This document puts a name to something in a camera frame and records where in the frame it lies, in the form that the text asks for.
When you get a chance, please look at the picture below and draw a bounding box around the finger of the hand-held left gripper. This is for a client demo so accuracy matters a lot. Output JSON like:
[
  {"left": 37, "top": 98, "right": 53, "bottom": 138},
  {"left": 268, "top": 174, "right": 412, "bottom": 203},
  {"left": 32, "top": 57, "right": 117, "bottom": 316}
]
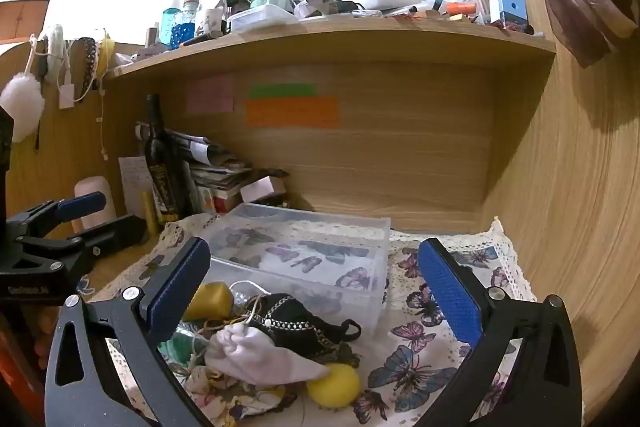
[
  {"left": 17, "top": 213, "right": 149, "bottom": 275},
  {"left": 6, "top": 191, "right": 107, "bottom": 239}
]

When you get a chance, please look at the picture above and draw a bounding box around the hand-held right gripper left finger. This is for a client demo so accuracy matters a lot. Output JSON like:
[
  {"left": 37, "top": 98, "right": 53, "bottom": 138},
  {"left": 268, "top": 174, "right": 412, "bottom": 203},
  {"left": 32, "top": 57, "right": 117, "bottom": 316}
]
[{"left": 44, "top": 236, "right": 213, "bottom": 427}]

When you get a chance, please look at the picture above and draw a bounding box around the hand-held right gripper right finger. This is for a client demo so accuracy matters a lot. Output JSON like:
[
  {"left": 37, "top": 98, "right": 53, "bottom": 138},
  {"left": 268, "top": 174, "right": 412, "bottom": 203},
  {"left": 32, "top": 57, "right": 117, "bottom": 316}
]
[{"left": 417, "top": 237, "right": 586, "bottom": 427}]

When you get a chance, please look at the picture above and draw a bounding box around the yellow sponge block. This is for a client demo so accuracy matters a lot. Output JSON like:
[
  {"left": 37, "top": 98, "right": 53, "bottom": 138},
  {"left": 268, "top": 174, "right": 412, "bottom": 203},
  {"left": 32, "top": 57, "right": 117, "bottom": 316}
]
[{"left": 182, "top": 282, "right": 235, "bottom": 322}]

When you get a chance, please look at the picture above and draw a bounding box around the white drawstring pouch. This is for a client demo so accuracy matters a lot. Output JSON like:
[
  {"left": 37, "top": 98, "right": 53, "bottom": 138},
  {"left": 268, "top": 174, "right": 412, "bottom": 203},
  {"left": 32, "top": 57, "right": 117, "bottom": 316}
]
[{"left": 204, "top": 323, "right": 331, "bottom": 383}]

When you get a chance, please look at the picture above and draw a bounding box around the black beaded pouch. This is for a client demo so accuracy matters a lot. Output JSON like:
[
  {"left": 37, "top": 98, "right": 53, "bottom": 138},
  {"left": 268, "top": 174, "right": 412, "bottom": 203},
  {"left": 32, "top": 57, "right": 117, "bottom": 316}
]
[{"left": 235, "top": 292, "right": 362, "bottom": 358}]

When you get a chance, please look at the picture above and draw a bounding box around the floral cloth pouch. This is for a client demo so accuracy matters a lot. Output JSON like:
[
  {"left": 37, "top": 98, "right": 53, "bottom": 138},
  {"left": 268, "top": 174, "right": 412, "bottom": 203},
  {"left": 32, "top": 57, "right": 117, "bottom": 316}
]
[{"left": 182, "top": 364, "right": 301, "bottom": 427}]

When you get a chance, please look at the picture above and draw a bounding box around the clear plastic storage box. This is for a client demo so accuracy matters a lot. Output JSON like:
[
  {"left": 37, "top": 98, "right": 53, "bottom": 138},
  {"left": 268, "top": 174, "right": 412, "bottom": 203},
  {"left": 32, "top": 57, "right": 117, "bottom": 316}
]
[{"left": 197, "top": 203, "right": 392, "bottom": 337}]

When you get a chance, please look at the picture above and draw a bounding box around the yellow round sponge ball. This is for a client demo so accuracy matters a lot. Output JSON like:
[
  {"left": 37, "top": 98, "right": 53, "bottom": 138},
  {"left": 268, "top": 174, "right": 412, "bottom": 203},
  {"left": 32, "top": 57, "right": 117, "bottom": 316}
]
[{"left": 306, "top": 363, "right": 361, "bottom": 408}]

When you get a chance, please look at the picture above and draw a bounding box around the pink cylinder cup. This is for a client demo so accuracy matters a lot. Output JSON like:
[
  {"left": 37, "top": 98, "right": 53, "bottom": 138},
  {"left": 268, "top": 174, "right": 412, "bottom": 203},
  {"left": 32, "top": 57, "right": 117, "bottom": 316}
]
[{"left": 74, "top": 176, "right": 117, "bottom": 232}]

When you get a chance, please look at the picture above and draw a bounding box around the yellow tube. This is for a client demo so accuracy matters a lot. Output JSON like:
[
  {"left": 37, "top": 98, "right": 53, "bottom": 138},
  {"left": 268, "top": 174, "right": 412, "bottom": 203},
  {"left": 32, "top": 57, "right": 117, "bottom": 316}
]
[{"left": 141, "top": 191, "right": 158, "bottom": 235}]

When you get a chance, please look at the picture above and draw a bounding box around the white paper note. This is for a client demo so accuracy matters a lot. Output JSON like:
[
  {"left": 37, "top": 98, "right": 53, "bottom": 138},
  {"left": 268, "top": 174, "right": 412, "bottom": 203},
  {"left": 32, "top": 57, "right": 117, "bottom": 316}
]
[{"left": 118, "top": 155, "right": 153, "bottom": 215}]

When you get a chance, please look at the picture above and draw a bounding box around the green mesh item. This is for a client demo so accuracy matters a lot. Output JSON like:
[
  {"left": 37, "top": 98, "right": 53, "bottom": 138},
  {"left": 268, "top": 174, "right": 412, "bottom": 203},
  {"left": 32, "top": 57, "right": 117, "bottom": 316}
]
[{"left": 160, "top": 332, "right": 206, "bottom": 365}]

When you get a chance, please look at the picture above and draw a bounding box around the dark wine bottle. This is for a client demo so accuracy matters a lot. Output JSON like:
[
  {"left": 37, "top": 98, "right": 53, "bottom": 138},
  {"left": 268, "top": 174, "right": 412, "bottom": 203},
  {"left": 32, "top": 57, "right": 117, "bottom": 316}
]
[{"left": 144, "top": 94, "right": 182, "bottom": 224}]

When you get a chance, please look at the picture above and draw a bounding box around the butterfly print lace tablecloth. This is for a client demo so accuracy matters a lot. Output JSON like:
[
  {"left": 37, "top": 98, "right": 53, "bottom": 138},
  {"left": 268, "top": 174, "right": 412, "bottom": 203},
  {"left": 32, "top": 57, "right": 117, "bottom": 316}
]
[{"left": 82, "top": 212, "right": 538, "bottom": 427}]

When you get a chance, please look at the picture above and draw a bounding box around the white fluffy pompom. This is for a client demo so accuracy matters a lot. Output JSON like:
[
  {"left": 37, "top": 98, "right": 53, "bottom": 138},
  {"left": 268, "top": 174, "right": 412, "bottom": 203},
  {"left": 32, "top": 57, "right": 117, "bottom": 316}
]
[{"left": 0, "top": 72, "right": 46, "bottom": 144}]

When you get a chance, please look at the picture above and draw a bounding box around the stack of magazines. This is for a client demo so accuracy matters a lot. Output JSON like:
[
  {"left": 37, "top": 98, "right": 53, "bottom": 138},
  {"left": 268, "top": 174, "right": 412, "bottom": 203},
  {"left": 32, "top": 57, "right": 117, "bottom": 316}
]
[{"left": 136, "top": 122, "right": 291, "bottom": 214}]

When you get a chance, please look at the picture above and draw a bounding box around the small white box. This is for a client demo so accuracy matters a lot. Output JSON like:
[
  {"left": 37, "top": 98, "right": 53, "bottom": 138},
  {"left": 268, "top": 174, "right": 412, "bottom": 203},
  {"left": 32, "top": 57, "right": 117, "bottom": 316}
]
[{"left": 240, "top": 177, "right": 275, "bottom": 204}]

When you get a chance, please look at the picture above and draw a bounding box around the dark beaded headband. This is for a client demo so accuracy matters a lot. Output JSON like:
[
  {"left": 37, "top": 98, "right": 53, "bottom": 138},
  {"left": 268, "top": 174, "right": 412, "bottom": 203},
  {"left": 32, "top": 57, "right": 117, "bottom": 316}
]
[{"left": 80, "top": 38, "right": 98, "bottom": 90}]

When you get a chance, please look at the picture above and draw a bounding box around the yellow hair band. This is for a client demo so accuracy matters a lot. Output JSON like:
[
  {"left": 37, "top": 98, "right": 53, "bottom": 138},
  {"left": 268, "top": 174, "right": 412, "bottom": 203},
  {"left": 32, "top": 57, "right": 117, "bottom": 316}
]
[{"left": 95, "top": 32, "right": 116, "bottom": 78}]

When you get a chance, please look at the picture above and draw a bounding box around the pink sticky note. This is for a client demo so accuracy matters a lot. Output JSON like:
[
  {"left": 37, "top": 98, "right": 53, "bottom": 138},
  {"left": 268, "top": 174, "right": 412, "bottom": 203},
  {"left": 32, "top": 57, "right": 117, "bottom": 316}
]
[{"left": 186, "top": 74, "right": 235, "bottom": 115}]

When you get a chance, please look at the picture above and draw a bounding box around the orange board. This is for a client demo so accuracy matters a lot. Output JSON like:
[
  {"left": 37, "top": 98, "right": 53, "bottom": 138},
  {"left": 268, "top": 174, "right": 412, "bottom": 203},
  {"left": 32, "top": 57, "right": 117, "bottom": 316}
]
[{"left": 0, "top": 0, "right": 51, "bottom": 44}]

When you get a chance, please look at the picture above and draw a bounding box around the teal bottle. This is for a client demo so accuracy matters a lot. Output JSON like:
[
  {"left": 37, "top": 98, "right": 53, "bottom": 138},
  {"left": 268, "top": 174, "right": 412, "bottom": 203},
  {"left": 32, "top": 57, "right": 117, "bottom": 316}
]
[{"left": 161, "top": 8, "right": 181, "bottom": 45}]

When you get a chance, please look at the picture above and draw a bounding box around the glass bottle with blue liquid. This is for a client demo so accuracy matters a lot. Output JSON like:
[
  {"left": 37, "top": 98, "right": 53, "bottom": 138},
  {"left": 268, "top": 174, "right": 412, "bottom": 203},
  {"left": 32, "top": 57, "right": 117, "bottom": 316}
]
[{"left": 172, "top": 0, "right": 201, "bottom": 48}]

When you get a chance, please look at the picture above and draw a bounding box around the orange sticky note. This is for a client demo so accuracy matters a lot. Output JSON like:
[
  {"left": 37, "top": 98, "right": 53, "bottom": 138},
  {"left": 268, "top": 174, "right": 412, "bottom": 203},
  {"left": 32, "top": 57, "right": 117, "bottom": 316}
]
[{"left": 245, "top": 96, "right": 341, "bottom": 129}]

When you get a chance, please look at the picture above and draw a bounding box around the green sticky note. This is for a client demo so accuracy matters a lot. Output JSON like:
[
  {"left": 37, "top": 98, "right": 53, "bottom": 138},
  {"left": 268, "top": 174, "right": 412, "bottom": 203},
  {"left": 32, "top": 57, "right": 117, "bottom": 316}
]
[{"left": 248, "top": 83, "right": 318, "bottom": 99}]

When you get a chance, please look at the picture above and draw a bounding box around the white patterned cup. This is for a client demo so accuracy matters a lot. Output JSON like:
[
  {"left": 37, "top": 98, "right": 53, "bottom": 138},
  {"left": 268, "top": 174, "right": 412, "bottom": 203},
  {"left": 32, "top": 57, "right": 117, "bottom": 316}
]
[{"left": 200, "top": 7, "right": 226, "bottom": 38}]

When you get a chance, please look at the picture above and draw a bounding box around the white lidded plastic box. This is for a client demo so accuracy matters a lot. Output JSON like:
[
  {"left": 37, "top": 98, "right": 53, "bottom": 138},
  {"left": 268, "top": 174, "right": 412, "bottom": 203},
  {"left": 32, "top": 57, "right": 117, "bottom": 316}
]
[{"left": 227, "top": 3, "right": 300, "bottom": 32}]

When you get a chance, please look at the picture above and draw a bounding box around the wooden shelf board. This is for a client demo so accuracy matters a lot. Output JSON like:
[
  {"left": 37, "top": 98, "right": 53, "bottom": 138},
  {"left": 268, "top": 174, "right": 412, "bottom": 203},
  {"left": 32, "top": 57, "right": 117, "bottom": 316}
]
[{"left": 102, "top": 14, "right": 558, "bottom": 80}]

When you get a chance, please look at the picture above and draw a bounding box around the blue box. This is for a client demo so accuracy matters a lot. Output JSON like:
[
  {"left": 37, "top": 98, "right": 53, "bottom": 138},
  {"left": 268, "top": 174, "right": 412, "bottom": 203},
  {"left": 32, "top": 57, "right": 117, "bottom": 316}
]
[{"left": 497, "top": 0, "right": 528, "bottom": 30}]

